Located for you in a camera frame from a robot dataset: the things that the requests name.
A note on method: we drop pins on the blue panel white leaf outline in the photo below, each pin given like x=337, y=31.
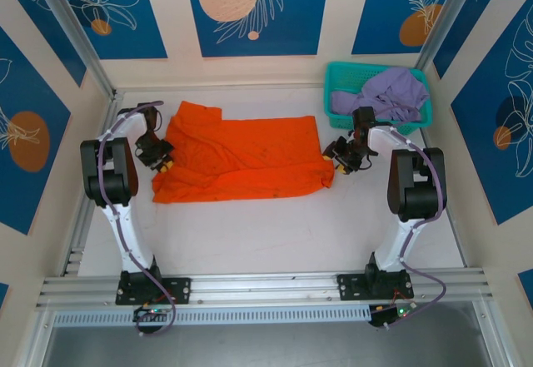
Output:
x=499, y=134

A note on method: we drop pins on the grey metal sheet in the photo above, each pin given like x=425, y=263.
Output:
x=250, y=346

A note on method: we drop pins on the orange t-shirt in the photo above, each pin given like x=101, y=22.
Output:
x=250, y=155

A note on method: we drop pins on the teal plastic basket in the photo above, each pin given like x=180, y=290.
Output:
x=345, y=73

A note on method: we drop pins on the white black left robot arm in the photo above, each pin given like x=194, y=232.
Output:
x=129, y=234

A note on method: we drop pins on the aluminium frame post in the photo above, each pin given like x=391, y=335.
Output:
x=445, y=17
x=71, y=26

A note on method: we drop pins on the aluminium mounting rail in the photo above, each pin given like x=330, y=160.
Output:
x=266, y=286

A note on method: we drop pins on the purple t-shirt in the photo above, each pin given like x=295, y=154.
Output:
x=399, y=88

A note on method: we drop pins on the blue panel fern orange circle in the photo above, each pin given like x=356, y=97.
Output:
x=399, y=9

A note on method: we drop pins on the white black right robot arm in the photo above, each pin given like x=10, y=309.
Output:
x=395, y=242

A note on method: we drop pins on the blue panel large peach circle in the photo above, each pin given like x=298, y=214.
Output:
x=258, y=13

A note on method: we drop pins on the aluminium table side rail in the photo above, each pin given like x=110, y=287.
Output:
x=83, y=234
x=454, y=234

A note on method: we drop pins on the blue panel small orange circle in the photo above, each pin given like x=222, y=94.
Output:
x=116, y=13

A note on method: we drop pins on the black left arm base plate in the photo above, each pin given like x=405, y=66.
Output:
x=181, y=290

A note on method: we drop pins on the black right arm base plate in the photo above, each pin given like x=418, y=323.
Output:
x=352, y=286

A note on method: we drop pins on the blue panel big orange circle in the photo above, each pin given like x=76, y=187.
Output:
x=25, y=134

